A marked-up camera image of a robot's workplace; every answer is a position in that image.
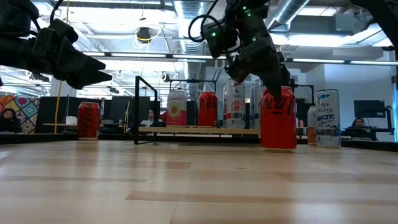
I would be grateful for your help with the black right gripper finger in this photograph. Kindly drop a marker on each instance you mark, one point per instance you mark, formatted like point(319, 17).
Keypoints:
point(286, 77)
point(276, 84)

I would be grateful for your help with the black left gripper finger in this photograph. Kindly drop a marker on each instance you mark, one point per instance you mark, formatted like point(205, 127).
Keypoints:
point(81, 63)
point(87, 79)

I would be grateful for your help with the Celsius Arctic Vibe can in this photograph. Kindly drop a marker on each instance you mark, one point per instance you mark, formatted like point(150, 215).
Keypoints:
point(251, 107)
point(258, 104)
point(328, 119)

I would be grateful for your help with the red Coca-Cola can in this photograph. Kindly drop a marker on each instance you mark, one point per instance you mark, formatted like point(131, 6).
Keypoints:
point(207, 109)
point(88, 121)
point(278, 124)

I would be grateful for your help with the pink silver Spindrift can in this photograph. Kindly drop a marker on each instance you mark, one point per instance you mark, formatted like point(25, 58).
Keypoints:
point(176, 110)

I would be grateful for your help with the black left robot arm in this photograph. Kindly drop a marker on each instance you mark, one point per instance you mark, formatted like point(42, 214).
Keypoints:
point(15, 46)

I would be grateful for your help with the black monitor on arm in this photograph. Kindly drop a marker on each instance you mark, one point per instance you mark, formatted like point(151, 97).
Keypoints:
point(369, 109)

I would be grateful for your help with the white box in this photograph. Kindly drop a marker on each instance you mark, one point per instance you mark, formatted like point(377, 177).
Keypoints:
point(71, 120)

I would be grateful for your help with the black office partition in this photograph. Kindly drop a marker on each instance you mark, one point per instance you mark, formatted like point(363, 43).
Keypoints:
point(53, 109)

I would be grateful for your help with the office desk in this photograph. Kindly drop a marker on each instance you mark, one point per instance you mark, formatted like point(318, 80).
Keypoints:
point(376, 130)

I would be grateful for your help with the black rail with strip lights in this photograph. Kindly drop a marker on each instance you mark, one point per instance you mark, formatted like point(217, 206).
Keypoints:
point(140, 56)

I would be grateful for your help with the colourful patterned wall hanging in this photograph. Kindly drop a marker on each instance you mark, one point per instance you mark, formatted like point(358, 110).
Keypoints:
point(26, 109)

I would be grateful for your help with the black overhead camera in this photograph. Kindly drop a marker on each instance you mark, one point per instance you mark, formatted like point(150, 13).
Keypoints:
point(144, 35)

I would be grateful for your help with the black aluminium table frame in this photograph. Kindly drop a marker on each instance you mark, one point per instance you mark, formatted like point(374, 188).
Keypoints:
point(37, 137)

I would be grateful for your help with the wooden shelf with black frame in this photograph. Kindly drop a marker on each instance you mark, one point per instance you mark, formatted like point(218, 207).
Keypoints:
point(155, 129)

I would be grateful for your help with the silver ventilation duct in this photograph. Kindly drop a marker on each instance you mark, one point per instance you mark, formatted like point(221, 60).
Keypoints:
point(183, 18)

